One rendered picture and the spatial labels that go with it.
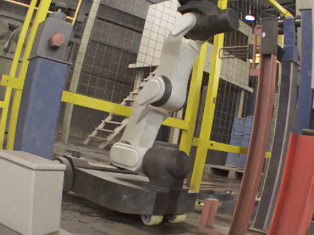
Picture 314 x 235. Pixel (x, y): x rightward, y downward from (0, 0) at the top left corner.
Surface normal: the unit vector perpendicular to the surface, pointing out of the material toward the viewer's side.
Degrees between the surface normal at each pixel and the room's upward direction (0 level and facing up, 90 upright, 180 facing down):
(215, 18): 113
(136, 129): 90
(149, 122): 107
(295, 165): 90
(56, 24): 90
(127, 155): 90
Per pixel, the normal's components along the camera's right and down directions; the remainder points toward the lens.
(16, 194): -0.25, -0.12
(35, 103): 0.64, 0.05
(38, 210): 0.95, 0.15
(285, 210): -0.75, -0.18
